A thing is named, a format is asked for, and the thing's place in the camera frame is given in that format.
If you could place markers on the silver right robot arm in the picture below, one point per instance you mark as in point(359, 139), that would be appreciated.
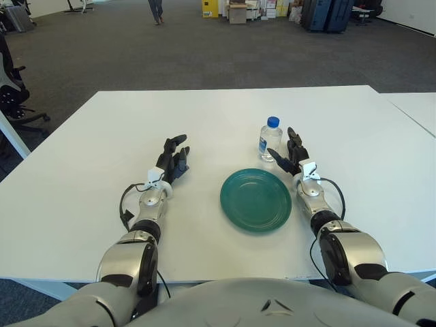
point(354, 245)

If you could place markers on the dark blue suitcase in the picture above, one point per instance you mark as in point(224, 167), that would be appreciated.
point(316, 15)
point(340, 15)

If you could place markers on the yellow box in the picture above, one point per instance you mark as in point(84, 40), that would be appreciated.
point(209, 8)

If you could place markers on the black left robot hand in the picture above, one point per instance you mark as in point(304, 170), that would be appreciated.
point(170, 160)

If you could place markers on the grey robot torso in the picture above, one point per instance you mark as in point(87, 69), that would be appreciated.
point(238, 306)

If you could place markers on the clear bottle blue cap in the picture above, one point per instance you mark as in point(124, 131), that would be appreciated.
point(270, 138)

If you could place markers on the white background desk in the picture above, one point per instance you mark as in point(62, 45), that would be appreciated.
point(362, 10)

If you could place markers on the white table frame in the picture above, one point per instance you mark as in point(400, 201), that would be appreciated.
point(44, 287)

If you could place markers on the black office chair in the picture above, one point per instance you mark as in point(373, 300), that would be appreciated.
point(13, 95)

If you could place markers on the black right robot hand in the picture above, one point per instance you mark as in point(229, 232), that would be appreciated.
point(296, 151)

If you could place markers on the walking person in jeans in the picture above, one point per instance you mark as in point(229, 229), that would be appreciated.
point(156, 8)

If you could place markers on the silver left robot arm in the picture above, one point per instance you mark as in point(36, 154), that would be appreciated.
point(150, 204)

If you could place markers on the green round plate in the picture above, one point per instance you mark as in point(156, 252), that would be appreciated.
point(255, 201)

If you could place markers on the brown cardboard box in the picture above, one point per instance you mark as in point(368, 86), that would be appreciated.
point(237, 14)

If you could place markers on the white neighbour table leg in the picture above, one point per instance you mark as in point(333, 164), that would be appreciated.
point(13, 136)

